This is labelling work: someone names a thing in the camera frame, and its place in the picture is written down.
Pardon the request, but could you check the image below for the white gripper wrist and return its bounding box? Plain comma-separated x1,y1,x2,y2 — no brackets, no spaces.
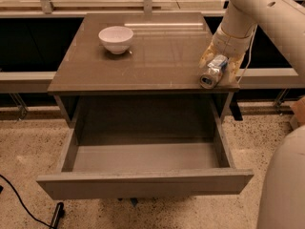
199,25,254,86

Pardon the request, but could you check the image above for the silver blue redbull can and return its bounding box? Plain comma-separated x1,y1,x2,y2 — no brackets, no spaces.
200,54,229,89

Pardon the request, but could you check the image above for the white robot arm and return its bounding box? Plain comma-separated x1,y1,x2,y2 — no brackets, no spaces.
199,0,305,229

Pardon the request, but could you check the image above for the grey drawer cabinet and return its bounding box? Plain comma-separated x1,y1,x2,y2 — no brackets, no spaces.
48,13,238,130

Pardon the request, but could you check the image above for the white ceramic bowl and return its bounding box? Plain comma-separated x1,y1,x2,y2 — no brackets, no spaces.
98,26,133,54

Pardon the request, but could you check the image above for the white hanging cable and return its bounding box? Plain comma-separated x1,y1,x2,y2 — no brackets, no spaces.
236,26,257,84

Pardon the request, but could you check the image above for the black floor foot bracket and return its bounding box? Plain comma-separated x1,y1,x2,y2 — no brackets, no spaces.
50,202,65,229

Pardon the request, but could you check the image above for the black floor cable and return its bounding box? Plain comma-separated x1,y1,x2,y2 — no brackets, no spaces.
0,174,55,229

